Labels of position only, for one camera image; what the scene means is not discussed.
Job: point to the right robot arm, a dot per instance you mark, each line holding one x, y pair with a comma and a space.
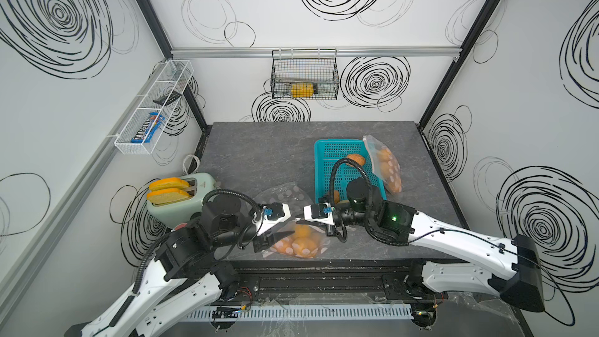
506, 268

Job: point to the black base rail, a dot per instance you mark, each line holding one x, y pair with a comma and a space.
387, 278

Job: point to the potato bagged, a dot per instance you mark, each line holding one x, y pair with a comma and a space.
390, 170
285, 246

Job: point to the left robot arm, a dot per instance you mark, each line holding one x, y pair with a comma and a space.
180, 273

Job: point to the mint green toaster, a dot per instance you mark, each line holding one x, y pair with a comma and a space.
174, 214

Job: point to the potato top right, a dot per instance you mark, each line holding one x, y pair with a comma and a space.
357, 158

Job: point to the clear zipper bag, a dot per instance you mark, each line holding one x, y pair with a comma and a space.
286, 231
373, 146
288, 193

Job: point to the yellow item in basket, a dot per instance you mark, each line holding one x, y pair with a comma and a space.
302, 90

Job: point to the black remote control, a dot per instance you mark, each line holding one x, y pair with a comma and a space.
167, 99

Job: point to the black wire wall basket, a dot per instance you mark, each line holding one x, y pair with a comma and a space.
317, 66

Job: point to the potato centre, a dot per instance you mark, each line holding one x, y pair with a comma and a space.
307, 247

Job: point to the lower toast slice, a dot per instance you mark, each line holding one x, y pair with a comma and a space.
168, 196

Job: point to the toast slice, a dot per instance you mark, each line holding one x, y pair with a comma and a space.
168, 196
169, 183

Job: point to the white slotted cable duct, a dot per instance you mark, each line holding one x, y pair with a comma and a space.
339, 312

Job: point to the white wire shelf basket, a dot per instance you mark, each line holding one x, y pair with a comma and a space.
170, 75

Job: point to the teal plastic basket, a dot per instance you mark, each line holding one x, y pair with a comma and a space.
327, 152

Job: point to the potato large middle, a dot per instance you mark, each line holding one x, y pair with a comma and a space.
302, 231

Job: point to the blue candy packet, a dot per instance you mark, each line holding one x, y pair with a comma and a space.
144, 135

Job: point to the upper toast slice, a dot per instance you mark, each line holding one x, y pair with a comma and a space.
169, 183

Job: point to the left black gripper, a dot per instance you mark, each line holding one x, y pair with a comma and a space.
264, 242

